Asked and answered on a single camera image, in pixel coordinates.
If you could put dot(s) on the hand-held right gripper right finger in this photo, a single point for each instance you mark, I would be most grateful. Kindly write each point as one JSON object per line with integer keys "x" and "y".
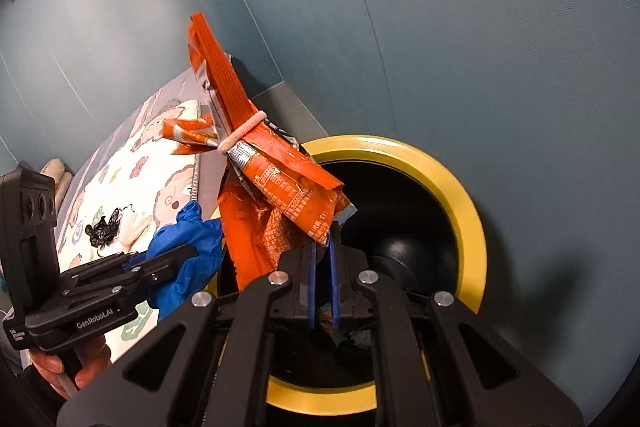
{"x": 334, "y": 287}

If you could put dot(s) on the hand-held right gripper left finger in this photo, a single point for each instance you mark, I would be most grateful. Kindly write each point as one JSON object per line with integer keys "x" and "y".
{"x": 312, "y": 287}

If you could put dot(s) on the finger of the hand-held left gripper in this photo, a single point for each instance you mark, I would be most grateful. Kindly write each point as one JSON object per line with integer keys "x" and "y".
{"x": 137, "y": 261}
{"x": 160, "y": 271}

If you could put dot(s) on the blue glove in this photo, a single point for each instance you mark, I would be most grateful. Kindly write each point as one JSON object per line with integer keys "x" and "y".
{"x": 195, "y": 252}

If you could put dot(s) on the black plastic bag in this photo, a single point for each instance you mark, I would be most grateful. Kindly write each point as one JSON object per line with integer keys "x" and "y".
{"x": 105, "y": 231}

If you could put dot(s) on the orange snack wrapper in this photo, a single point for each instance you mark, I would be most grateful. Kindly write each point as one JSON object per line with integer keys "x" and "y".
{"x": 280, "y": 187}

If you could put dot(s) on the yellow rimmed trash bin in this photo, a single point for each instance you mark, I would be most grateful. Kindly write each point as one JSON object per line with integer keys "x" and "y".
{"x": 465, "y": 227}

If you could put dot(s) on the person's left hand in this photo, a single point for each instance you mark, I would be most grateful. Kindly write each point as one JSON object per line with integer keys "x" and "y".
{"x": 45, "y": 364}

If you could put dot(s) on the white crumpled tissues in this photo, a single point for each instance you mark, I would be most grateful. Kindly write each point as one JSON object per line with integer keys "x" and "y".
{"x": 136, "y": 227}

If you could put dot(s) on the beige folded quilt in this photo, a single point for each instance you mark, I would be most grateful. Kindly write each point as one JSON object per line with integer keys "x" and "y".
{"x": 57, "y": 177}

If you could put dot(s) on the bear printed blanket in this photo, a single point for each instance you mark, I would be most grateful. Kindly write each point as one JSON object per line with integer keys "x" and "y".
{"x": 145, "y": 177}

